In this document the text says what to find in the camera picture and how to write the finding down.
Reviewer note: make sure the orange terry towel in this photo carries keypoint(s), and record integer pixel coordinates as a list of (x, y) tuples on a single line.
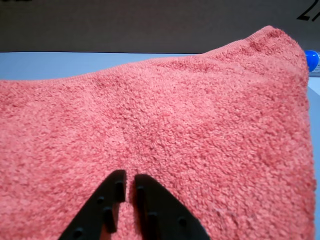
[(162, 125)]

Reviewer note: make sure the grey table mat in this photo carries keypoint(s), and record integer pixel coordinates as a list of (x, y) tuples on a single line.
[(50, 65)]

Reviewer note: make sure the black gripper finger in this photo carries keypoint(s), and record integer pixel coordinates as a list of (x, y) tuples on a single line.
[(97, 210), (165, 215)]

